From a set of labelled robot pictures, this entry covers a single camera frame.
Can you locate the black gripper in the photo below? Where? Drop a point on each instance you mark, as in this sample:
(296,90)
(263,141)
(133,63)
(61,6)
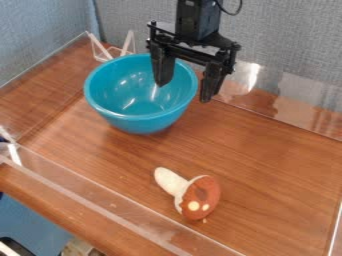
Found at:
(215,51)

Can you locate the brown toy mushroom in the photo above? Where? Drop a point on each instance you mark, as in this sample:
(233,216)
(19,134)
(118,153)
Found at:
(196,196)

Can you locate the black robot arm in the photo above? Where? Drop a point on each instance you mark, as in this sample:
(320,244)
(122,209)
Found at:
(198,19)

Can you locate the blue plastic bowl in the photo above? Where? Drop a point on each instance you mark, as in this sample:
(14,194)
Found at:
(122,92)

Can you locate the clear acrylic back barrier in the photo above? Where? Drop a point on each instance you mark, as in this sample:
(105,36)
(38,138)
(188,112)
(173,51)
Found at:
(296,100)

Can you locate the clear acrylic barrier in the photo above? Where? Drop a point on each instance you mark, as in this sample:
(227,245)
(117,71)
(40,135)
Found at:
(92,207)
(296,100)

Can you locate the clear acrylic front barrier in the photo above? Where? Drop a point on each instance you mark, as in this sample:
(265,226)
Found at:
(92,207)

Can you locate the clear acrylic corner bracket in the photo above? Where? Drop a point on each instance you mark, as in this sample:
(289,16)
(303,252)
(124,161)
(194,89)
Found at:
(104,54)

